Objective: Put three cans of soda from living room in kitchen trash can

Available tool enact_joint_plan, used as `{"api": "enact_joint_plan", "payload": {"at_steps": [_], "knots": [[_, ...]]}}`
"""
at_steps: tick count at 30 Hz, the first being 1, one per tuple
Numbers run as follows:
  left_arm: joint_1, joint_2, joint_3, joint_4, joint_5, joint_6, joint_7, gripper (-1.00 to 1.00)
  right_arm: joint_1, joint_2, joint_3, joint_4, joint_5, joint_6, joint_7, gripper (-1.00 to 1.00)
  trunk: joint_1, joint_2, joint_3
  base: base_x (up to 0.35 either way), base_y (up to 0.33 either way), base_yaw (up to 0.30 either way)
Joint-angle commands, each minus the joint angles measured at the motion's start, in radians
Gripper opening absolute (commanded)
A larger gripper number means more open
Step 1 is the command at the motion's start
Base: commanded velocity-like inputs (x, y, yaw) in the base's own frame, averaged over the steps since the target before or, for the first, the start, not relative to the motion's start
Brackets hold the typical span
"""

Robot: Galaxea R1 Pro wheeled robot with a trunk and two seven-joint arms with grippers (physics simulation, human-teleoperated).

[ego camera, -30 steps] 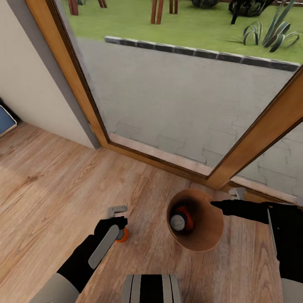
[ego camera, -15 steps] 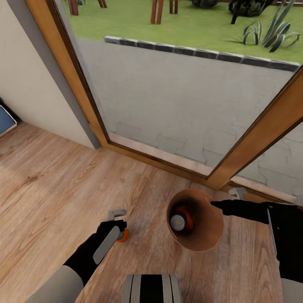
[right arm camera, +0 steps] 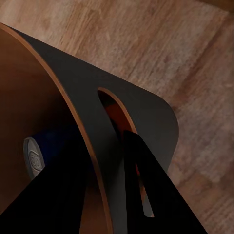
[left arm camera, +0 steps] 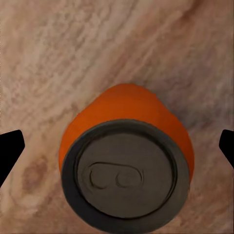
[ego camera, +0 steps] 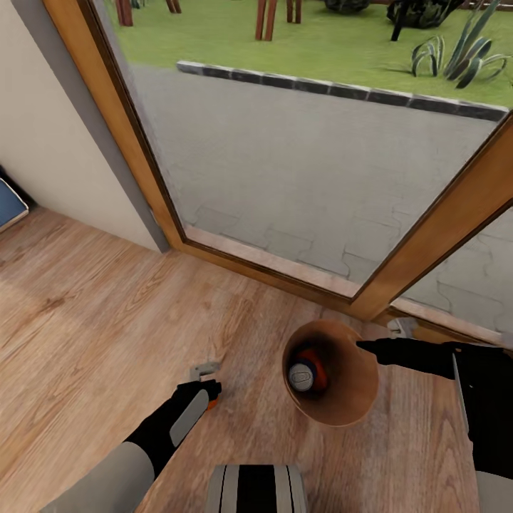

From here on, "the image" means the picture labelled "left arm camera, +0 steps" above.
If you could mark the can of soda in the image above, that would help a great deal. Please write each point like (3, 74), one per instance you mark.
(126, 162)

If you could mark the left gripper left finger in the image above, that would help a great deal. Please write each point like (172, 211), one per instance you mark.
(11, 146)

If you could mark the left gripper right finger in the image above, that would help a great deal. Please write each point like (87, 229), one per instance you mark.
(226, 144)

